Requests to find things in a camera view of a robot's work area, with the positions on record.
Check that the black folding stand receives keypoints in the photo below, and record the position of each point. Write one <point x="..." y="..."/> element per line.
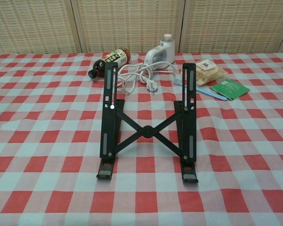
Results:
<point x="147" y="131"/>

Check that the brown tea bottle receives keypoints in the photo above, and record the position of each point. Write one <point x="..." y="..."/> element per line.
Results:
<point x="110" y="61"/>

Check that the white handheld garment steamer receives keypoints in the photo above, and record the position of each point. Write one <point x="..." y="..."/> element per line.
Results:
<point x="165" y="51"/>

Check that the light blue toothbrush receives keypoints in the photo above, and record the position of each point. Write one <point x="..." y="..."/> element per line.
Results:
<point x="214" y="95"/>

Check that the clear snack bag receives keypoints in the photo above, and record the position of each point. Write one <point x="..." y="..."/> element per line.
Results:
<point x="210" y="70"/>

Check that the woven bamboo folding screen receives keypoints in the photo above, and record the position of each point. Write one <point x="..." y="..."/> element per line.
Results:
<point x="132" y="23"/>

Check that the green foil packet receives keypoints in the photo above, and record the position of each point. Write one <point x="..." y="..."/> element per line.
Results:
<point x="230" y="89"/>

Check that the red white checkered tablecloth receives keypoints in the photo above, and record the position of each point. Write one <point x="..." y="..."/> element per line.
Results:
<point x="37" y="141"/>

